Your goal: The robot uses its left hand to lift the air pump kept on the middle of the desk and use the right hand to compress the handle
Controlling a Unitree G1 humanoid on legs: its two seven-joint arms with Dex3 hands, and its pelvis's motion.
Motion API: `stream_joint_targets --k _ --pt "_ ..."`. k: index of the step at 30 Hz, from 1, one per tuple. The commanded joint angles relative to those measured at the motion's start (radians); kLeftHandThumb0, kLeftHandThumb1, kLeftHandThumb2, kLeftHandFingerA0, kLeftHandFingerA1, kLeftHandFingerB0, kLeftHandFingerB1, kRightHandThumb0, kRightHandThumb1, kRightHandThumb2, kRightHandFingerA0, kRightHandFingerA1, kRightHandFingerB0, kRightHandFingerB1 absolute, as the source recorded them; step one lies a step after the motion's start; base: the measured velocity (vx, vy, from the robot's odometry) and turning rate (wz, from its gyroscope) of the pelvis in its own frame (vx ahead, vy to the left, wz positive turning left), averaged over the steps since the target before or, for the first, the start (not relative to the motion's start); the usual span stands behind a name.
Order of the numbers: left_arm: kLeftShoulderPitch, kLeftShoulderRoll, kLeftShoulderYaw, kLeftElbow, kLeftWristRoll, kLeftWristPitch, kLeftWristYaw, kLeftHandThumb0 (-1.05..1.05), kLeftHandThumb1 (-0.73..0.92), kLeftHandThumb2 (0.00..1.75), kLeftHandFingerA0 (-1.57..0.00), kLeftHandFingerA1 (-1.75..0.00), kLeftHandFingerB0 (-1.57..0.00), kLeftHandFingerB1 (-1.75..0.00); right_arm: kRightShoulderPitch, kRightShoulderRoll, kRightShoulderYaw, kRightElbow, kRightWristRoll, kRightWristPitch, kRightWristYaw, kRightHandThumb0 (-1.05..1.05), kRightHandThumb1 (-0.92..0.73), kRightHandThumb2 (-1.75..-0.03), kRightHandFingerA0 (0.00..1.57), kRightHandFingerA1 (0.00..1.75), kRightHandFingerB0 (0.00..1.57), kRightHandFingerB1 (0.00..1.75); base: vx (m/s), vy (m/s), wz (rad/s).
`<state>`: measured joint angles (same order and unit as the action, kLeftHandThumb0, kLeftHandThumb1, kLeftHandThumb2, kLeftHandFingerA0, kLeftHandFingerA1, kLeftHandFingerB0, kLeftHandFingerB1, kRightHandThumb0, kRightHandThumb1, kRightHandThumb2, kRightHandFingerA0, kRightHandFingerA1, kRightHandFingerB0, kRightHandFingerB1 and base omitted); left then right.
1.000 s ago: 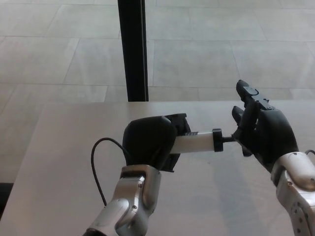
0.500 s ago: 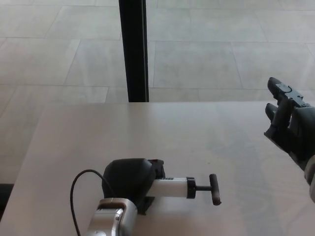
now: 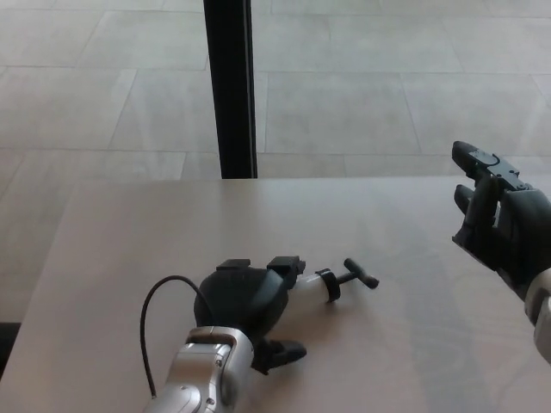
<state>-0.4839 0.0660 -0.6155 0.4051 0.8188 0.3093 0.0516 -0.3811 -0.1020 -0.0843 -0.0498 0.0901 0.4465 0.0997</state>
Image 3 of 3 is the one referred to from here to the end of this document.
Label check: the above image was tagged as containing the white air pump black handle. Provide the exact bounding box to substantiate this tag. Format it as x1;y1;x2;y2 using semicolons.
292;257;381;305

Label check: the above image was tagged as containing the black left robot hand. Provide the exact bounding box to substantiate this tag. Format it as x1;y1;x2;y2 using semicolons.
193;256;309;375

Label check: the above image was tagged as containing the black vertical post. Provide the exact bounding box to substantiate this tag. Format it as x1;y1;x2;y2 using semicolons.
201;0;258;179

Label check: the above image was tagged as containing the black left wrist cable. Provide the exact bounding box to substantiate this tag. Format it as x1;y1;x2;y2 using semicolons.
140;276;212;397

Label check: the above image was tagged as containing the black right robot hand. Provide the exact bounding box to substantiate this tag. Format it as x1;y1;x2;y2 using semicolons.
450;140;551;305

